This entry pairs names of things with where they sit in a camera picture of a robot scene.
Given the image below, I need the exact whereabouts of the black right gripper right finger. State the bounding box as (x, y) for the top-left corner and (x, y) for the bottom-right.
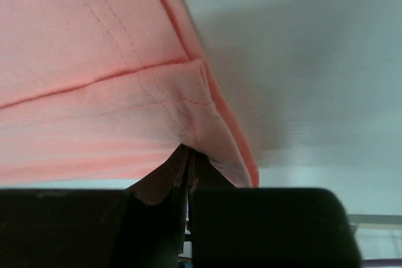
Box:
(188, 152), (362, 267)

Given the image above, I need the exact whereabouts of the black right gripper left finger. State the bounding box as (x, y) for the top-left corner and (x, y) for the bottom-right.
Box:
(1, 145), (190, 267)

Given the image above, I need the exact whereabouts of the salmon pink t shirt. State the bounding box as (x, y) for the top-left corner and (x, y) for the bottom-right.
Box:
(1, 0), (259, 186)

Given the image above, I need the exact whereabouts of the aluminium table edge rail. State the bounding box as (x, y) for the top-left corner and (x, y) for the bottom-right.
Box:
(347, 214), (402, 225)

